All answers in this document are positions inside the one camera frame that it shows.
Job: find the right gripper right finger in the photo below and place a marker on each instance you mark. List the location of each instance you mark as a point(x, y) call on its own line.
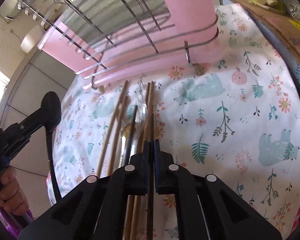
point(171, 178)

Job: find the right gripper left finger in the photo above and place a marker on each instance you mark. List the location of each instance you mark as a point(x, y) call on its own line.
point(112, 194)

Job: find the dark wooden chopstick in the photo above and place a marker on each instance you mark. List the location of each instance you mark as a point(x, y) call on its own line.
point(116, 136)

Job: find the brown wooden chopstick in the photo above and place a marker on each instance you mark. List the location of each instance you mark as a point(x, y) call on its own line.
point(150, 92)

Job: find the light wooden chopstick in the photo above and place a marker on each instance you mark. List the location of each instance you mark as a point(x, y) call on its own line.
point(120, 105)

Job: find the black chopstick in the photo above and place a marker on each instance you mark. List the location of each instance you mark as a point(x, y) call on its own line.
point(128, 147)

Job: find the clear plastic fork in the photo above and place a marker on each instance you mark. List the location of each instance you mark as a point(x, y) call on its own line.
point(140, 109)

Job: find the person's left hand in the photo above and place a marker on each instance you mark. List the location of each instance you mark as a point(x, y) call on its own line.
point(12, 197)

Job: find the gold metal spoon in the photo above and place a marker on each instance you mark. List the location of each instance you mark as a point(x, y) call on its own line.
point(126, 131)

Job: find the floral bear print cloth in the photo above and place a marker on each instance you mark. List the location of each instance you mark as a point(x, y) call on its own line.
point(239, 121)

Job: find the pink utensil cup left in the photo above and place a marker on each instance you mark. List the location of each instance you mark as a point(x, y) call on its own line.
point(69, 49)

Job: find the pink utensil cup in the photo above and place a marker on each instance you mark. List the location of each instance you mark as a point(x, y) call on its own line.
point(69, 49)
point(196, 17)

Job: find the pink drip tray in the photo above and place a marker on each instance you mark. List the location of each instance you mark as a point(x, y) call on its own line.
point(207, 53)

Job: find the pink utensil cup right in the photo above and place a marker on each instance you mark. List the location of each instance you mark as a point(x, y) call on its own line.
point(196, 17)

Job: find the cardboard box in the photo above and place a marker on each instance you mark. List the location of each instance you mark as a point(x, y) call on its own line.
point(286, 29)

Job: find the metal wire dish rack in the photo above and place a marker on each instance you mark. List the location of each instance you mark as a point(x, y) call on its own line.
point(121, 31)

